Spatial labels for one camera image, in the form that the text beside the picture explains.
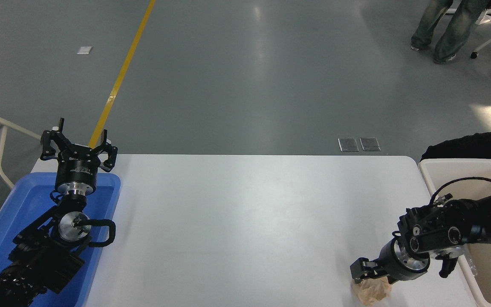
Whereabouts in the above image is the tan paper ball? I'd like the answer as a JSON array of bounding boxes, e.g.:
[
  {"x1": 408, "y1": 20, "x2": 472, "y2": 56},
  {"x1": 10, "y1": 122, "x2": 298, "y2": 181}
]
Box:
[{"x1": 352, "y1": 276, "x2": 393, "y2": 306}]

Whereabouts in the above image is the blue plastic tray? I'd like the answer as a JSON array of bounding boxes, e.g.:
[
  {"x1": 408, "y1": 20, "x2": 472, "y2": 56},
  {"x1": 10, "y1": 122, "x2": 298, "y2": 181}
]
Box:
[{"x1": 0, "y1": 172, "x2": 121, "y2": 307}]

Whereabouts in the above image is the standing person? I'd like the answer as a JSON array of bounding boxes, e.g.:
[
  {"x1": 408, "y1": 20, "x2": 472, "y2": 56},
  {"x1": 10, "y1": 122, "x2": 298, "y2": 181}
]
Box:
[{"x1": 410, "y1": 0, "x2": 491, "y2": 65}]

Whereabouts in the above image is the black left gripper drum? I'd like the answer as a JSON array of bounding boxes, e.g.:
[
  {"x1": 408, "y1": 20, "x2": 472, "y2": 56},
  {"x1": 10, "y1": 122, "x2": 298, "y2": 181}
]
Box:
[{"x1": 55, "y1": 145, "x2": 101, "y2": 185}]

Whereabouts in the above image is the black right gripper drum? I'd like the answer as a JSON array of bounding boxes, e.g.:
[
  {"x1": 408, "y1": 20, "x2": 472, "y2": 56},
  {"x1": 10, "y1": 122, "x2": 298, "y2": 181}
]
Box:
[{"x1": 377, "y1": 239, "x2": 404, "y2": 283}]

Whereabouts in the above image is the seated person beside bin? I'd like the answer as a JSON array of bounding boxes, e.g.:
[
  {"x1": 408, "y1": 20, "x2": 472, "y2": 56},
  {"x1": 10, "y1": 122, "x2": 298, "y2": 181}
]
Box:
[{"x1": 421, "y1": 110, "x2": 491, "y2": 166}]

